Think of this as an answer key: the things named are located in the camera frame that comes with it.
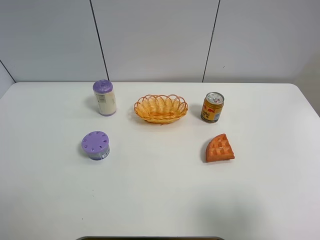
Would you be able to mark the orange waffle slice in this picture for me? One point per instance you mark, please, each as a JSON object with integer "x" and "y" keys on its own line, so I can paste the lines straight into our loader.
{"x": 219, "y": 149}

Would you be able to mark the orange wicker basket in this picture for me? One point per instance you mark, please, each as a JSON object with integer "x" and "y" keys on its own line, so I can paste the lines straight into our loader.
{"x": 161, "y": 109}

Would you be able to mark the gold energy drink can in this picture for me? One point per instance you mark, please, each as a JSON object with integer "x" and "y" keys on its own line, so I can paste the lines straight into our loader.
{"x": 212, "y": 107}

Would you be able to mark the tall purple-capped white bottle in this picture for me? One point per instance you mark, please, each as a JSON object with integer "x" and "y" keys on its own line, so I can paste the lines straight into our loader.
{"x": 105, "y": 96}

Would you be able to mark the short purple air freshener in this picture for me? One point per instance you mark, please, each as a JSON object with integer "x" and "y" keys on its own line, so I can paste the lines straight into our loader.
{"x": 96, "y": 145}

